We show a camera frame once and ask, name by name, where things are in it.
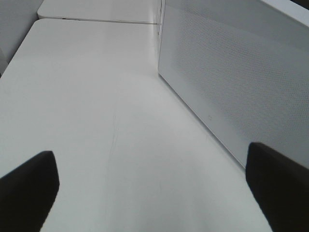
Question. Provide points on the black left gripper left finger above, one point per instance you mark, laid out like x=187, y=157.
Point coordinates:
x=28, y=193

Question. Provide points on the white microwave door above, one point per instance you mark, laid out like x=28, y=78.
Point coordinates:
x=243, y=68

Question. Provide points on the white microwave oven body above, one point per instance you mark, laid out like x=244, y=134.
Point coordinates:
x=290, y=9

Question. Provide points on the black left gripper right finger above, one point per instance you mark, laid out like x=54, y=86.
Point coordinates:
x=280, y=186

